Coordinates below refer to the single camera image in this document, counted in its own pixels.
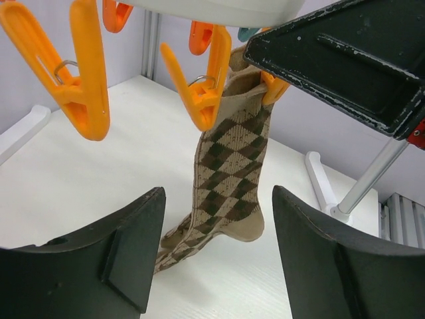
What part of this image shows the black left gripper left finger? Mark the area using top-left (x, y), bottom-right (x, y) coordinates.
top-left (1, 187), bottom-right (166, 318)

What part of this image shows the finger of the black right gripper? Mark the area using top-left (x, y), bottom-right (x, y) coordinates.
top-left (244, 0), bottom-right (424, 138)

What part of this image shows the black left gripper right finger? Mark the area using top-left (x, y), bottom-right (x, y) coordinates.
top-left (272, 185), bottom-right (424, 318)

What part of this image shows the orange clip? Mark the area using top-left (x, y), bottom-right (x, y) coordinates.
top-left (1, 1), bottom-right (110, 141)
top-left (261, 71), bottom-right (290, 105)
top-left (160, 25), bottom-right (232, 132)

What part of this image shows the brown argyle sock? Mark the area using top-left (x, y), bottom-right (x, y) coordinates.
top-left (154, 47), bottom-right (274, 272)

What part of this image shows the white round clip hanger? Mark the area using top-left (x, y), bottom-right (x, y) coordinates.
top-left (124, 0), bottom-right (305, 28)

